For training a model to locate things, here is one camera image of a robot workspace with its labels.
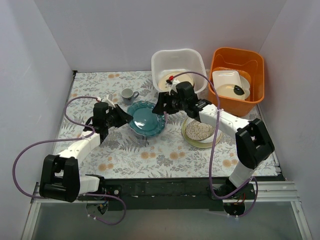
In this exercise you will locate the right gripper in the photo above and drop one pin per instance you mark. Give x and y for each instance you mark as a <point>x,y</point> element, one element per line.
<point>164,103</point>

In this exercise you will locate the teal embossed plate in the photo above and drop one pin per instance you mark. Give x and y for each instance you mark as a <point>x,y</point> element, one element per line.
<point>145,122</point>

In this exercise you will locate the white plastic bin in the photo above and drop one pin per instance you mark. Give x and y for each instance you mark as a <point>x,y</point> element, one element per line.
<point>188,60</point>

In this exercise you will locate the pale green plate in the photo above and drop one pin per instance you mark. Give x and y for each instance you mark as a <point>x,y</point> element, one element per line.
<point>194,143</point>

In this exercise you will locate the speckled grey plate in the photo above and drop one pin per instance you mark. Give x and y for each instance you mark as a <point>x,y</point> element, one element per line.
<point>198,131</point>

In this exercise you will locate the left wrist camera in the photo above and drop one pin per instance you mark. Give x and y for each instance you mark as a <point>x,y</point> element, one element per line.
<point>109,100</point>

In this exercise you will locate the cream and blue plate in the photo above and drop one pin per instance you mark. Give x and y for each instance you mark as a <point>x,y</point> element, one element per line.
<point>164,86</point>

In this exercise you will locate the orange plastic bin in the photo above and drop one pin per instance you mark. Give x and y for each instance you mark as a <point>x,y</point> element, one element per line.
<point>243,71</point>

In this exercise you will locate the white square dish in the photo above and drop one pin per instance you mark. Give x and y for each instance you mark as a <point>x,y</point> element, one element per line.
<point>222,77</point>

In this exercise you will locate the white round dish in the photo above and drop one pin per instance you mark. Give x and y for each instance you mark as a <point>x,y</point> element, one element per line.
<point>238,92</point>

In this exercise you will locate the grey-blue mug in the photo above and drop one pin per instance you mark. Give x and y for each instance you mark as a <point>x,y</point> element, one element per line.
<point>128,95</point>

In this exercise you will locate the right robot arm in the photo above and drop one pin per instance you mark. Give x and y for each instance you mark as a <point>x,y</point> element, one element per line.
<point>253,142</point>

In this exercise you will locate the aluminium rail frame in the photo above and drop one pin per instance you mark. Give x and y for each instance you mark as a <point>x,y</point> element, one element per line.
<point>275,213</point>

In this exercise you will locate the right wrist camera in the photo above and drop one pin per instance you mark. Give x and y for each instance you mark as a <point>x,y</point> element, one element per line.
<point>171,83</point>

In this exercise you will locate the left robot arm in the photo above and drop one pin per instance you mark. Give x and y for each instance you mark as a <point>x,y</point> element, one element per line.
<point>60,177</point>

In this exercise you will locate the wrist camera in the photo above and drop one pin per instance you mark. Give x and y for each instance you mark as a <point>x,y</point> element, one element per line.
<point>171,83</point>
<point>109,100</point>

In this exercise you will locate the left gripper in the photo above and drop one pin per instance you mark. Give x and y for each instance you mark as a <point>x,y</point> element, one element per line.
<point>118,116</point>

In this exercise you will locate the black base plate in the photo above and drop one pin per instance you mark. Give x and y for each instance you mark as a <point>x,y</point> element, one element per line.
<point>198,193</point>

